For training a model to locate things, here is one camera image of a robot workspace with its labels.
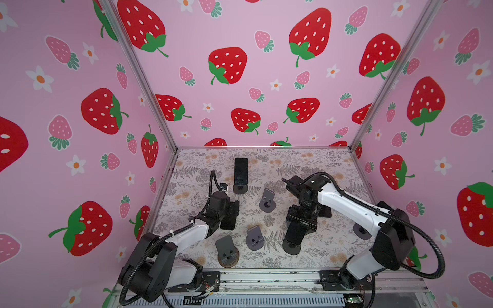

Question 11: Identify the far right grey stand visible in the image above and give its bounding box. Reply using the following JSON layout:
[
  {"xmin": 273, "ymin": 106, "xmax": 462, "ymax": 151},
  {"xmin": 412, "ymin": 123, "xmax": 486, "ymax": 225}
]
[{"xmin": 353, "ymin": 223, "xmax": 372, "ymax": 241}]

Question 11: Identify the grey front middle stand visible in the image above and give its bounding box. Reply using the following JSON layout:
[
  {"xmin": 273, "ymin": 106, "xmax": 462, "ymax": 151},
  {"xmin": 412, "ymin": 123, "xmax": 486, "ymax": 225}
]
[{"xmin": 246, "ymin": 225, "xmax": 265, "ymax": 251}]

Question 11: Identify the left black corrugated cable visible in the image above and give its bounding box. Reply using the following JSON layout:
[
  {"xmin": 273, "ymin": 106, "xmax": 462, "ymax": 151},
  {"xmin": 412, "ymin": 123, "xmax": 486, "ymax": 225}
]
[{"xmin": 118, "ymin": 169, "xmax": 232, "ymax": 308}]

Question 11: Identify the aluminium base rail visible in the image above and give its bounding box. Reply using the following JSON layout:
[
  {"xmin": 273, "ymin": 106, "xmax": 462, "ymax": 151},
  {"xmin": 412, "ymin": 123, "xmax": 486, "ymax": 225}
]
[{"xmin": 111, "ymin": 267, "xmax": 428, "ymax": 308}]

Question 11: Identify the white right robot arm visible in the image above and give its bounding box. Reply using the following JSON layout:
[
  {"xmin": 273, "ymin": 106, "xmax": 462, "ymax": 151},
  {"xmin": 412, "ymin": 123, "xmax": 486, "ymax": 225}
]
[{"xmin": 282, "ymin": 173, "xmax": 415, "ymax": 285}]

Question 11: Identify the middle grey round stand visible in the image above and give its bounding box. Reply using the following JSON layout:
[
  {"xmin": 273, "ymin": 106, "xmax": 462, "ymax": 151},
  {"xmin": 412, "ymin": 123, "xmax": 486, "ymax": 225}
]
[{"xmin": 259, "ymin": 188, "xmax": 276, "ymax": 213}]

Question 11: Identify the wooden base grey stand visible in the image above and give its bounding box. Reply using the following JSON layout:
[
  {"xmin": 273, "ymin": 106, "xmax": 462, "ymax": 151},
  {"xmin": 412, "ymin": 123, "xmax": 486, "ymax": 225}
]
[{"xmin": 216, "ymin": 236, "xmax": 240, "ymax": 268}]

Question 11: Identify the black phone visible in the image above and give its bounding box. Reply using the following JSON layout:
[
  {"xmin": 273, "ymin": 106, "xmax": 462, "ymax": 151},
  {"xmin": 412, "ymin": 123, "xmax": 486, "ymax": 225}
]
[
  {"xmin": 285, "ymin": 219, "xmax": 312, "ymax": 248},
  {"xmin": 220, "ymin": 200, "xmax": 240, "ymax": 231}
]

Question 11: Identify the dark front right stand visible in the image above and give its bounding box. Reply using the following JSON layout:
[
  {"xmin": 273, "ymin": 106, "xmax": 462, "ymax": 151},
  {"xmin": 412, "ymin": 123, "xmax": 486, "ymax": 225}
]
[{"xmin": 282, "ymin": 239, "xmax": 301, "ymax": 255}]

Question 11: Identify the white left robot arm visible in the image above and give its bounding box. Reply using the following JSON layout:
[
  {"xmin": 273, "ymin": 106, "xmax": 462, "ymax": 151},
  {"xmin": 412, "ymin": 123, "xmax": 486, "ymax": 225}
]
[{"xmin": 118, "ymin": 191, "xmax": 240, "ymax": 306}]

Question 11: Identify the back black round stand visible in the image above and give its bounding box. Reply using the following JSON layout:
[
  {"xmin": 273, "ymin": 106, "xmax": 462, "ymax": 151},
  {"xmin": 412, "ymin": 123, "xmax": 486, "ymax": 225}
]
[{"xmin": 233, "ymin": 184, "xmax": 249, "ymax": 195}]

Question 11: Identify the black corrugated cable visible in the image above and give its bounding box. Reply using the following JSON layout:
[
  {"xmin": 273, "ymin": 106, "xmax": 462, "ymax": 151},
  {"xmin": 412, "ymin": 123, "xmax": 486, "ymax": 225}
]
[
  {"xmin": 118, "ymin": 169, "xmax": 232, "ymax": 308},
  {"xmin": 282, "ymin": 172, "xmax": 446, "ymax": 280}
]

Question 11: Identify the right black corrugated cable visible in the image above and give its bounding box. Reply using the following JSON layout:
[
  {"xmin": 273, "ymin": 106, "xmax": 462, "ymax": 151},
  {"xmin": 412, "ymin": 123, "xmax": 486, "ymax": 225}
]
[{"xmin": 282, "ymin": 172, "xmax": 446, "ymax": 280}]

